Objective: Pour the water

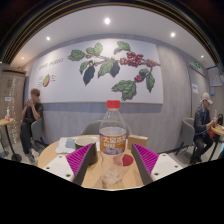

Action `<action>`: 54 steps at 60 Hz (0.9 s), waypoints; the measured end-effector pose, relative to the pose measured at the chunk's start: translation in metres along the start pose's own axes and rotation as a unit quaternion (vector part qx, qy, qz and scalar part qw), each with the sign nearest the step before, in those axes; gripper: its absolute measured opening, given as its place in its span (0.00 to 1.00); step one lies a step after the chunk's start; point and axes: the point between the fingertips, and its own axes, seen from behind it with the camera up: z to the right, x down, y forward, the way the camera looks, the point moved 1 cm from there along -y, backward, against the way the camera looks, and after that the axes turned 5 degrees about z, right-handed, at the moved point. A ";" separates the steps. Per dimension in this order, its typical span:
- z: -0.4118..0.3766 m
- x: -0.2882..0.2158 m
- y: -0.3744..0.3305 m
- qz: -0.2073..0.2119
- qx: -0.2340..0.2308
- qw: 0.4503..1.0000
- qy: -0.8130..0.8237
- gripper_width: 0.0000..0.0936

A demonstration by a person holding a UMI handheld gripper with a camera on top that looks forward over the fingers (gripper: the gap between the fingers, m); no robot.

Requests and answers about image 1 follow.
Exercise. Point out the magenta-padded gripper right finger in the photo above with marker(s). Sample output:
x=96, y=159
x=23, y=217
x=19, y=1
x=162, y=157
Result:
x=146, y=158

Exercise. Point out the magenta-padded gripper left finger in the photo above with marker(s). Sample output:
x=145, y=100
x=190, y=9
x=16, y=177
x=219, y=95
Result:
x=78, y=160

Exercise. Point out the clear orange-label drink bottle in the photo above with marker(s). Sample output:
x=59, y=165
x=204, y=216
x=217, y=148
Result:
x=112, y=140

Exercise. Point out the flat round red coaster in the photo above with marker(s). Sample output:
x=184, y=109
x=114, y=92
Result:
x=128, y=160

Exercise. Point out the white and blue printed mat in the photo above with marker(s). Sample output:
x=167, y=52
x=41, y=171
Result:
x=65, y=145

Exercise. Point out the grey upholstered chair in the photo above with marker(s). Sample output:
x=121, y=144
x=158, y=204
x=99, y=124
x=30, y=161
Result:
x=36, y=128
x=91, y=128
x=188, y=130

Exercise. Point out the person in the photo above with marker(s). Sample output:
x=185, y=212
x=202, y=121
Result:
x=30, y=116
x=201, y=123

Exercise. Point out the round wooden table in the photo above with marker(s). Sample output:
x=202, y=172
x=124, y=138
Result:
x=218, y=130

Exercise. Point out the small round side table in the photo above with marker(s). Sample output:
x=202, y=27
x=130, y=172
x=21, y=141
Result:
x=10, y=122

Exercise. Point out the small bottle with red label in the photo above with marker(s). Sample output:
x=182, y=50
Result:
x=7, y=115

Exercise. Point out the white notice board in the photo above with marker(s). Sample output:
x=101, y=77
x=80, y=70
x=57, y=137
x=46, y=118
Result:
x=214, y=76

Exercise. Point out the green exit sign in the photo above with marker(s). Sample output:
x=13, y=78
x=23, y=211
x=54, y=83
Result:
x=197, y=64

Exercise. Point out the recessed ceiling lights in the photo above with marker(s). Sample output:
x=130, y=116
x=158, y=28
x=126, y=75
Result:
x=107, y=20

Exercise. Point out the white paper wall notice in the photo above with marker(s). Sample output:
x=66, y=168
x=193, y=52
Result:
x=195, y=88

